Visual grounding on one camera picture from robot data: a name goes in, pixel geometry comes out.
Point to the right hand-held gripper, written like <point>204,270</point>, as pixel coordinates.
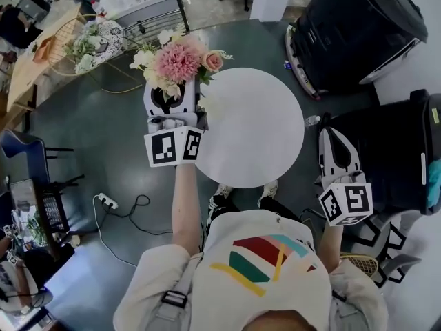
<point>351,202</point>

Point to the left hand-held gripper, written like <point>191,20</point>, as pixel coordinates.
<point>165,150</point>

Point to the pink and white flowers bouquet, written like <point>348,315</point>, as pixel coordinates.
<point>175,62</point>

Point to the person's left forearm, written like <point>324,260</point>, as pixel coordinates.
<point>186,205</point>

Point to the person's right forearm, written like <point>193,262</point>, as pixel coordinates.
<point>332,247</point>

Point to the yellow racket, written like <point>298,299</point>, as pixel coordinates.
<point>361,264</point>

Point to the black bin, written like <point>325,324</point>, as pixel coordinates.
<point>389,150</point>

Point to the person's left white shoe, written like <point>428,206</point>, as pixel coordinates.
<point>223,190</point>

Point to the person's white shoe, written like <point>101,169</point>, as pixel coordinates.
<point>223,190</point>
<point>268,191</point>

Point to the white power strip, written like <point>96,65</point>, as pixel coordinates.
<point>108,201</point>

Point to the black trousers with white stripes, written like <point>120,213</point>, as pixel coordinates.
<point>220,210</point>

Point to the person's right white shoe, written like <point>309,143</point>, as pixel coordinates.
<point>268,191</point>

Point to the blue cloth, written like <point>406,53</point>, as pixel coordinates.
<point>435,185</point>

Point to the clear water bottle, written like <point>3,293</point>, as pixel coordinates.
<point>311,120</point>

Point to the white shirt with coloured print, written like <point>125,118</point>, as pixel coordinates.
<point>262,288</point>

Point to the white artificial flower bunch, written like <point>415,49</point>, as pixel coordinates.
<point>86,47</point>

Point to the black laptop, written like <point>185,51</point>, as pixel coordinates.
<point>38,205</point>

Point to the blue chair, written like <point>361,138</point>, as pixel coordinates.
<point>24,157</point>

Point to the white cabinet with metal rack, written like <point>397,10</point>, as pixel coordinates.
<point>151,9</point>

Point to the wooden desk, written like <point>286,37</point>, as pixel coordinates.
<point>27,78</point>

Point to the orange paper box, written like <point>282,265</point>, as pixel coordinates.
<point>44,49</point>

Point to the small white bottle red cap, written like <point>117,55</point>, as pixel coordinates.
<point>97,8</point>

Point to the large black machine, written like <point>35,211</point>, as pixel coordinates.
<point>355,29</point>

